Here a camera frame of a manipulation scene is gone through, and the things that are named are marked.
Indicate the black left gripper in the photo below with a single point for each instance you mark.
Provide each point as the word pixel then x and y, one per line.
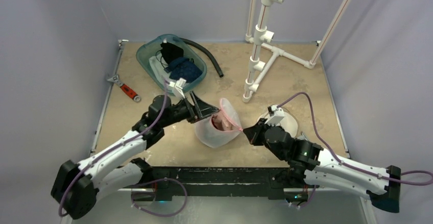
pixel 199 110

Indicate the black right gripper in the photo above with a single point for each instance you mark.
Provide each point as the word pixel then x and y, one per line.
pixel 258 134

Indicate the pale pink bra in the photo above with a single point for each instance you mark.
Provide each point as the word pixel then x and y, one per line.
pixel 221 122

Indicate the pink-trimmed white laundry bag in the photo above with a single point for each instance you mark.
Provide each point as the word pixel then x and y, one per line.
pixel 214 138

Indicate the black bra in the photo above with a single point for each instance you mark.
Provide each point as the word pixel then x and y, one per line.
pixel 180 65

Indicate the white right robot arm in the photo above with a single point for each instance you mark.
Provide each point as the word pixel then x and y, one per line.
pixel 311 164

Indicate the white cloth in basin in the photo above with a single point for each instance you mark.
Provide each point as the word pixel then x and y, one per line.
pixel 158 65

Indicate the teal plastic basin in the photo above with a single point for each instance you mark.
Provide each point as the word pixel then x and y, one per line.
pixel 149 49

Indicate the white PVC pipe rack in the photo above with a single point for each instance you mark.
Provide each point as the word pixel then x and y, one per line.
pixel 263 54

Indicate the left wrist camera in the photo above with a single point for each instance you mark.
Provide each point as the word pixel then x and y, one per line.
pixel 177 88

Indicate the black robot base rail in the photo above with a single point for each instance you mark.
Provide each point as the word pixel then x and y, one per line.
pixel 272 183

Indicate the red-handled adjustable wrench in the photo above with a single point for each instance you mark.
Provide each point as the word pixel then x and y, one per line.
pixel 125 88

